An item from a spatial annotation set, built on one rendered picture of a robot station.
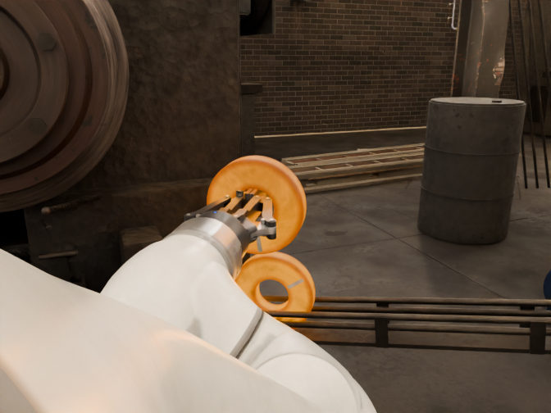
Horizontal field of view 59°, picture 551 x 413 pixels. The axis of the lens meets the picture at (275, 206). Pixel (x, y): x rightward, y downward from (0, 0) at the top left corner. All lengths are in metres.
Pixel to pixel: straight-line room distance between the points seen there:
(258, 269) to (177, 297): 0.50
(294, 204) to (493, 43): 4.16
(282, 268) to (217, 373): 0.72
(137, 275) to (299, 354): 0.15
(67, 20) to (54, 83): 0.11
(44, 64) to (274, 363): 0.56
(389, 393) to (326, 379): 1.46
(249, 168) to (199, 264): 0.30
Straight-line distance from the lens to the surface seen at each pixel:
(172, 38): 1.06
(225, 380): 0.18
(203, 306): 0.43
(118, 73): 0.89
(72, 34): 0.85
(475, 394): 1.96
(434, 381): 1.98
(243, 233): 0.58
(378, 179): 4.74
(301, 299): 0.91
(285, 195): 0.73
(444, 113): 3.20
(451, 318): 0.88
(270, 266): 0.89
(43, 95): 0.81
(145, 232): 0.99
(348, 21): 8.03
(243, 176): 0.74
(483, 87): 4.76
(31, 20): 0.81
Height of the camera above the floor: 1.13
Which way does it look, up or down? 17 degrees down
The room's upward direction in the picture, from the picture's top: straight up
